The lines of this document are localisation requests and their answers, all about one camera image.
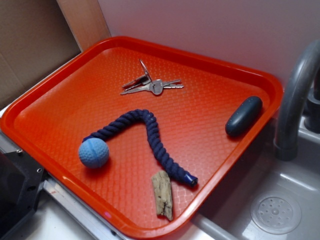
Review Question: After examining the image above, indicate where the dark green plastic pickle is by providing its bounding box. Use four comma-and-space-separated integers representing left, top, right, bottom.
225, 96, 263, 137

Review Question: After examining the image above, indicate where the orange plastic tray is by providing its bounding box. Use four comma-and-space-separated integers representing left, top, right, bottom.
0, 37, 283, 239

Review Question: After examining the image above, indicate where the silver key bunch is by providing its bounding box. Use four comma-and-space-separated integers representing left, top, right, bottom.
120, 59, 184, 96

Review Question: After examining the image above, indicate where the weathered wood piece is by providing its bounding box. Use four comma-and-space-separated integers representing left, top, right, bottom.
151, 170, 173, 221

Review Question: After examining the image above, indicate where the light blue dimpled ball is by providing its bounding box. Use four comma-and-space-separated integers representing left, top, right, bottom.
78, 138, 110, 169

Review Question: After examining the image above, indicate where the light wooden board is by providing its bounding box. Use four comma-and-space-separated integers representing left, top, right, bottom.
57, 0, 111, 52

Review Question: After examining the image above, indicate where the grey toy sink basin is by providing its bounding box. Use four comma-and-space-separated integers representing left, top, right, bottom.
192, 123, 320, 240

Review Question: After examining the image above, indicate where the grey toy faucet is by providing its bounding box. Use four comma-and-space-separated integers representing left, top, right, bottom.
273, 39, 320, 161

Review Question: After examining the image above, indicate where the brown cardboard panel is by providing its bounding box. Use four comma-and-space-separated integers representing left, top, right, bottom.
0, 0, 80, 108

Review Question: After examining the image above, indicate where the navy blue rope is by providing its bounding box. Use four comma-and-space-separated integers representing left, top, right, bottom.
82, 108, 199, 189

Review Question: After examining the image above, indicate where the aluminium frame rail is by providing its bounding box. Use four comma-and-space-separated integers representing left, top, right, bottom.
0, 133, 125, 240

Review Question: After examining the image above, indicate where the black metal bracket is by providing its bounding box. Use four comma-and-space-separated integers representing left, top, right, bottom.
0, 149, 47, 240

